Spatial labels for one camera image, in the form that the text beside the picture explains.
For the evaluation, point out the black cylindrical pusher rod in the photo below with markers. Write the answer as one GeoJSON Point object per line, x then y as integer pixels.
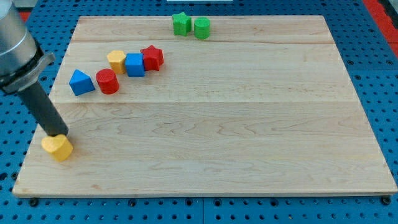
{"type": "Point", "coordinates": [38, 103]}

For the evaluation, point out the yellow heart block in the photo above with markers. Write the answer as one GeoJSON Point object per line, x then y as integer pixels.
{"type": "Point", "coordinates": [59, 147]}

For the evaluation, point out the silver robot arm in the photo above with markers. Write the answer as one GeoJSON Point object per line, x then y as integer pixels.
{"type": "Point", "coordinates": [22, 61]}

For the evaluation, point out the yellow hexagon block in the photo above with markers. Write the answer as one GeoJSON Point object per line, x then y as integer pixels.
{"type": "Point", "coordinates": [116, 59]}

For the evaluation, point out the blue triangle block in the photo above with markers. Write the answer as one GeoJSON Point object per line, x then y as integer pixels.
{"type": "Point", "coordinates": [81, 83]}

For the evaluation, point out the red cylinder block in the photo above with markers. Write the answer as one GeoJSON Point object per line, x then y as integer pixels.
{"type": "Point", "coordinates": [107, 81]}

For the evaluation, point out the blue cube block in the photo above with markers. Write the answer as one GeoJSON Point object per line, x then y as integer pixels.
{"type": "Point", "coordinates": [134, 65]}

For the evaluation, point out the red star block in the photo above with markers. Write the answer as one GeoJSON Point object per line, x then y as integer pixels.
{"type": "Point", "coordinates": [153, 58]}

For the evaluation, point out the green star block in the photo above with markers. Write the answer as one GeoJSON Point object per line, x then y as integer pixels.
{"type": "Point", "coordinates": [182, 24]}

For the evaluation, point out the green cylinder block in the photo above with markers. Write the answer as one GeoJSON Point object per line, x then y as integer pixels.
{"type": "Point", "coordinates": [202, 28]}

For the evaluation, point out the wooden board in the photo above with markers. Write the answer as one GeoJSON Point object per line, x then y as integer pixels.
{"type": "Point", "coordinates": [262, 108]}

